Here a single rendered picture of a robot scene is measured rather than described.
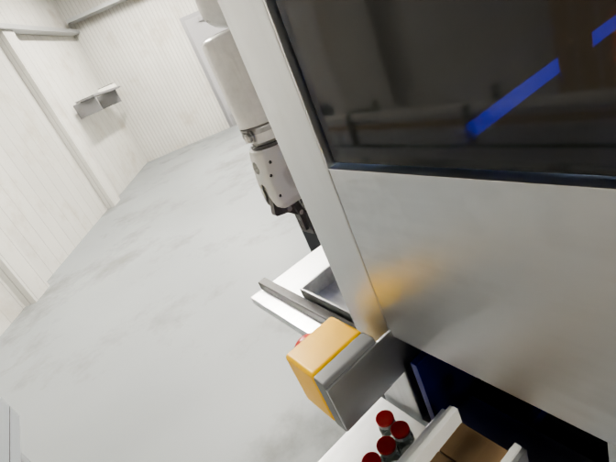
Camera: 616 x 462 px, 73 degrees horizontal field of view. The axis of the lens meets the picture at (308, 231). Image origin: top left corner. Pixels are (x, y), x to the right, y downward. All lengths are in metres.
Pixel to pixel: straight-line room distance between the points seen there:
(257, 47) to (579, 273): 0.28
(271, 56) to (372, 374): 0.31
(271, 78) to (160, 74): 8.86
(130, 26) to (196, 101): 1.72
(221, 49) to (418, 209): 0.40
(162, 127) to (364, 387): 9.03
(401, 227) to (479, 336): 0.10
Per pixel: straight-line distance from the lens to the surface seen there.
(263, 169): 0.64
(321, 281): 0.80
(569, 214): 0.25
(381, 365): 0.46
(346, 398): 0.44
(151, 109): 9.33
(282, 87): 0.36
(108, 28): 9.40
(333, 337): 0.46
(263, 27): 0.35
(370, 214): 0.35
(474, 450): 0.47
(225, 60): 0.62
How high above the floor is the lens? 1.32
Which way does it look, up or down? 25 degrees down
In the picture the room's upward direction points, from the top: 23 degrees counter-clockwise
